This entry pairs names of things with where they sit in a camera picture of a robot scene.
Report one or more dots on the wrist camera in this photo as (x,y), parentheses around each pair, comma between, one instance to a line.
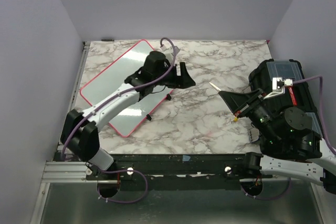
(169,49)
(279,85)

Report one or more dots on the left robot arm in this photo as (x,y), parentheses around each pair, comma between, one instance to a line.
(80,133)

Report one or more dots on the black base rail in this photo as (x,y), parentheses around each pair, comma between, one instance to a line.
(135,172)

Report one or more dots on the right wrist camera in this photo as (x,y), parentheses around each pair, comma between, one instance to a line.
(279,85)

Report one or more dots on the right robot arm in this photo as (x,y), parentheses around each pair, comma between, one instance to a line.
(288,144)

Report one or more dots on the white marker pen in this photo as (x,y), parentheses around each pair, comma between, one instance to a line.
(215,87)

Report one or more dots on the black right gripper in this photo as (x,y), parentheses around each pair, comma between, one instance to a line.
(239,103)

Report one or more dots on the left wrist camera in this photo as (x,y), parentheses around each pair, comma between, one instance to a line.
(169,49)

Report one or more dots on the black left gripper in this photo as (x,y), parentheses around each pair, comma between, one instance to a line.
(184,81)

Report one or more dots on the pink framed whiteboard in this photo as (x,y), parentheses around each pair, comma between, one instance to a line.
(109,79)

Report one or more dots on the black toolbox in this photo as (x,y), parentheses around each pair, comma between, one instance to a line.
(298,95)

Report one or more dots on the aluminium frame rail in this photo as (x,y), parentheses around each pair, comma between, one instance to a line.
(58,170)

